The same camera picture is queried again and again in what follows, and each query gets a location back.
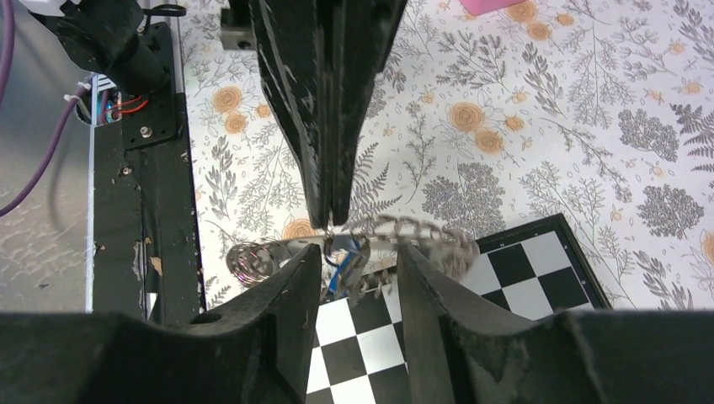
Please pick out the floral patterned table mat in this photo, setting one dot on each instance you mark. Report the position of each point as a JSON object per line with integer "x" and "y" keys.
{"x": 600, "y": 110}

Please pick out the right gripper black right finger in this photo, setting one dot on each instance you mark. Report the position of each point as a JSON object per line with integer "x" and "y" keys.
{"x": 462, "y": 348}

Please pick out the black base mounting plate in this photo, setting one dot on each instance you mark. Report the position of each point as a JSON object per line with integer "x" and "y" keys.
{"x": 146, "y": 251}

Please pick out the pink metronome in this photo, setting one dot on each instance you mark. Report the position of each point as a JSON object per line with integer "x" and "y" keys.
{"x": 479, "y": 7}

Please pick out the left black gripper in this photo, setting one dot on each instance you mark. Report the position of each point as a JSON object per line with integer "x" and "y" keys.
{"x": 354, "y": 39}

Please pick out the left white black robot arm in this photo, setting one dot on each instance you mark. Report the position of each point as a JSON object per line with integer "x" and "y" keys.
{"x": 106, "y": 37}

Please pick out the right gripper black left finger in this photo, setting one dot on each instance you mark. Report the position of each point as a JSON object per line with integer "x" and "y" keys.
{"x": 255, "y": 348}

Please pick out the black white chessboard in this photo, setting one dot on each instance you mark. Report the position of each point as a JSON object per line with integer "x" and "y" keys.
{"x": 534, "y": 271}

